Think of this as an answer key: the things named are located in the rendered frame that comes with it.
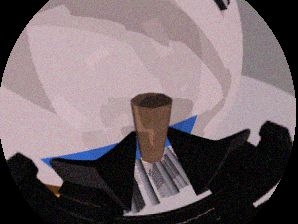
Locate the orange rectangular block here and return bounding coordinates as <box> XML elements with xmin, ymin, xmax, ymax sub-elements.
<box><xmin>44</xmin><ymin>184</ymin><xmax>60</xmax><ymax>196</ymax></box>

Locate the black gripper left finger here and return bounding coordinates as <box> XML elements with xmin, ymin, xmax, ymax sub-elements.
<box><xmin>49</xmin><ymin>131</ymin><xmax>137</xmax><ymax>212</ymax></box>

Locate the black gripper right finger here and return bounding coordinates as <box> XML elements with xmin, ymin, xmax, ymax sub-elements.
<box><xmin>168</xmin><ymin>127</ymin><xmax>251</xmax><ymax>196</ymax></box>

